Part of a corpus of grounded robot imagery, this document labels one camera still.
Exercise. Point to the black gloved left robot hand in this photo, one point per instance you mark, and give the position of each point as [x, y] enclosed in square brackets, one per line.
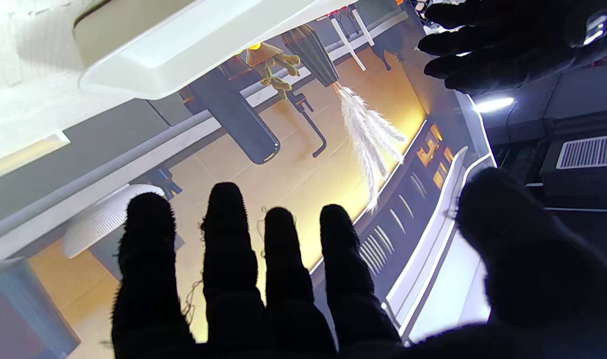
[512, 45]

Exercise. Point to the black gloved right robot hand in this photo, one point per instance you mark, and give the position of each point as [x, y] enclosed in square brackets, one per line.
[333, 299]

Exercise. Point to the beige rectangular plastic tray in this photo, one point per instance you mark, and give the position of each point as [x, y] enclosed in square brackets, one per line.
[183, 45]

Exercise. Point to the printed kitchen backdrop banner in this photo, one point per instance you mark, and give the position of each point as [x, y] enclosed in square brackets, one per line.
[283, 174]

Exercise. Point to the small yellow object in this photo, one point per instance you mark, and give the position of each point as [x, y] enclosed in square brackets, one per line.
[254, 46]

